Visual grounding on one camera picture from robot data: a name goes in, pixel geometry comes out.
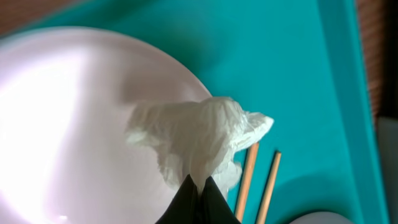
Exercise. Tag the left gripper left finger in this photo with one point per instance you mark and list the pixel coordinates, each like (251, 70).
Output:
(183, 207)

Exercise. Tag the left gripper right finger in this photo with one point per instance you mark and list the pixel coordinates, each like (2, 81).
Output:
(213, 208)

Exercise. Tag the white tissue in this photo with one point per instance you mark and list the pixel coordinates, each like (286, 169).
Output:
(198, 139)

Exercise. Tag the pink bowl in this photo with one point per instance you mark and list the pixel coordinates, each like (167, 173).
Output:
(321, 218)

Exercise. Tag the large white plate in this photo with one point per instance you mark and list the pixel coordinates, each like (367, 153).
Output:
(66, 96)

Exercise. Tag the teal plastic tray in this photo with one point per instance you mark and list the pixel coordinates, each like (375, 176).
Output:
(299, 62)

